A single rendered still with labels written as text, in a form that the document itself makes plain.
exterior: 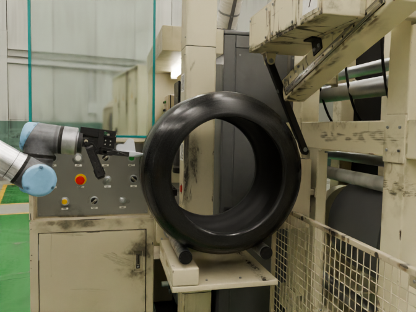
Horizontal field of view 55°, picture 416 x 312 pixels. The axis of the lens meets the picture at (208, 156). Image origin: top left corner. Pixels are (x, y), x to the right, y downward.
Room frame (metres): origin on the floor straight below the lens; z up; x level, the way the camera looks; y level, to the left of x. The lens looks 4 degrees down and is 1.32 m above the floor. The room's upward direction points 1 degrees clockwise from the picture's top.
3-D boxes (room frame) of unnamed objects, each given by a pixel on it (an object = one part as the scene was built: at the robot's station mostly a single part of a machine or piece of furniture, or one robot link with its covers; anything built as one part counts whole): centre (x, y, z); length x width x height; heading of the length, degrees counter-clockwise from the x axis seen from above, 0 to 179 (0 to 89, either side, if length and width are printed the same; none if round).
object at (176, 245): (1.45, 0.11, 0.90); 0.35 x 0.05 x 0.05; 13
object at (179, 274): (1.45, 0.11, 0.83); 0.36 x 0.09 x 0.06; 13
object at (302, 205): (1.79, -0.35, 1.05); 0.20 x 0.15 x 0.30; 13
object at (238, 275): (1.48, -0.03, 0.80); 0.37 x 0.36 x 0.02; 103
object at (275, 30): (1.43, -0.35, 1.71); 0.61 x 0.25 x 0.15; 13
